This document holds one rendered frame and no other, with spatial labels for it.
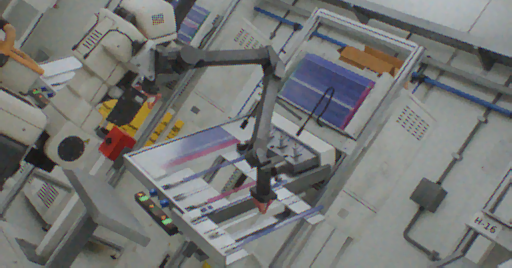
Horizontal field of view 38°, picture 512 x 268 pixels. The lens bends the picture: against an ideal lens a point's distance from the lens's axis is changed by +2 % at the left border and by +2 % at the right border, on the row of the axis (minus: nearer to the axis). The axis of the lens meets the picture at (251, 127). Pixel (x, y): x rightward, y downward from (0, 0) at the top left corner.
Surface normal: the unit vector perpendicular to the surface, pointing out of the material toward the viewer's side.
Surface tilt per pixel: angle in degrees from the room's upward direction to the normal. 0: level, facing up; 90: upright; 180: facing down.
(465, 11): 90
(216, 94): 90
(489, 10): 90
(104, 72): 90
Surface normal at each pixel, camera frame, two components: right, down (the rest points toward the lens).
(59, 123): -0.54, -0.54
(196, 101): 0.54, 0.36
